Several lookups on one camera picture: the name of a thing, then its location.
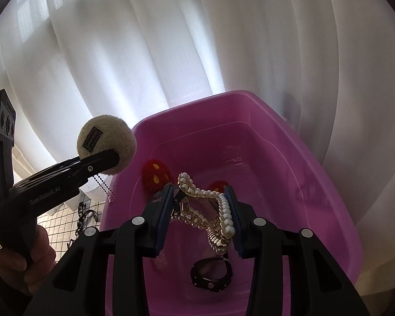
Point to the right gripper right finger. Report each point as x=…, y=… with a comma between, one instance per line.
x=318, y=285

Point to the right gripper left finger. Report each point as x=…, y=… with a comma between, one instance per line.
x=105, y=268

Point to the black studded wristband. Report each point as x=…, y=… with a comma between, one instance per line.
x=212, y=274

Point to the beige fluffy round pouch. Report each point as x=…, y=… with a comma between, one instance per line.
x=107, y=132

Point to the pink strawberry plush headband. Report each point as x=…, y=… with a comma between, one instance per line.
x=156, y=175

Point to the pink plastic bin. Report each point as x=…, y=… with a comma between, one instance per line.
x=237, y=138

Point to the left hand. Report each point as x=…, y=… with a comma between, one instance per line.
x=15, y=271

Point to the white curtain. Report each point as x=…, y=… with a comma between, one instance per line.
x=326, y=66

